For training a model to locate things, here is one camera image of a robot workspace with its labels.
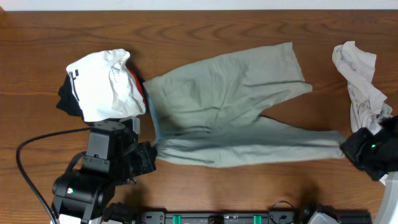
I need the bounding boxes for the khaki green shorts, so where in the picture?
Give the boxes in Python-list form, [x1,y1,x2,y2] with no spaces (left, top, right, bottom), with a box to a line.
[144,42,343,168]

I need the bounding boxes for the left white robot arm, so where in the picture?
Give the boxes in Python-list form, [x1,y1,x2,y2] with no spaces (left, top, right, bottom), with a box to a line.
[52,117,157,223]

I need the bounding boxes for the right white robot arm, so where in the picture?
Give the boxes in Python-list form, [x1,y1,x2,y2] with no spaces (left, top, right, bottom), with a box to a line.
[295,116,397,224]

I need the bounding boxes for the light grey crumpled garment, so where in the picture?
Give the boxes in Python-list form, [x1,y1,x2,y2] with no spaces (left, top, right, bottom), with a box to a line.
[332,41,392,134]

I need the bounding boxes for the red folded garment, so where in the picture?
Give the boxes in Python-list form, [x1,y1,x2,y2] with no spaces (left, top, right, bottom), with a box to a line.
[128,68,147,106]

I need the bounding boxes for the white folded garment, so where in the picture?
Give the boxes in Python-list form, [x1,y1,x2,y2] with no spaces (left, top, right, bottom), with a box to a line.
[66,49,146,122]

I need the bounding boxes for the black folded garment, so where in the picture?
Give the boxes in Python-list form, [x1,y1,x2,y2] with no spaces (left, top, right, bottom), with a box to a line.
[56,75,94,126]

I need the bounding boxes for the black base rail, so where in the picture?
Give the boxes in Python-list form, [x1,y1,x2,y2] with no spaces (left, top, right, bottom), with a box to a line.
[102,202,373,224]

